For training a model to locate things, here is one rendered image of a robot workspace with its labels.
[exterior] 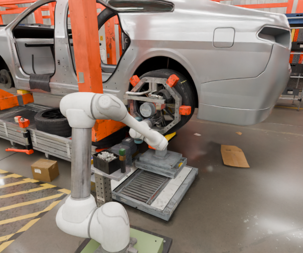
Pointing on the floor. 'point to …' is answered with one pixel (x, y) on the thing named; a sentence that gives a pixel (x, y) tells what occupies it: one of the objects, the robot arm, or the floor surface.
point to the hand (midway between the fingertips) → (159, 117)
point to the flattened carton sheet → (233, 156)
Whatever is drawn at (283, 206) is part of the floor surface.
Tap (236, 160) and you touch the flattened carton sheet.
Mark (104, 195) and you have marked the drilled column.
